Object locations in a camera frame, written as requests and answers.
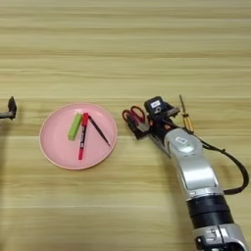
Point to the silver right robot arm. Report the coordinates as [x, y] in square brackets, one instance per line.
[196, 170]

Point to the red marker pen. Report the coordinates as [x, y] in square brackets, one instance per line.
[83, 137]

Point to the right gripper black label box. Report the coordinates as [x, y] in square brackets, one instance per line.
[155, 104]

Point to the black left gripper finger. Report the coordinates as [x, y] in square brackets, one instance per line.
[12, 108]

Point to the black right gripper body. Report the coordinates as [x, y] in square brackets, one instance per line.
[160, 124]

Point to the green marker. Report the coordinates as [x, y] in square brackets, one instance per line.
[75, 126]

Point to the black tweezers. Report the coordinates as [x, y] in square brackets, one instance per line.
[99, 130]

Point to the pink round plate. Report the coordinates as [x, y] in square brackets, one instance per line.
[59, 143]

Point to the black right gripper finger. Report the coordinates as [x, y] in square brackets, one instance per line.
[140, 130]
[173, 112]

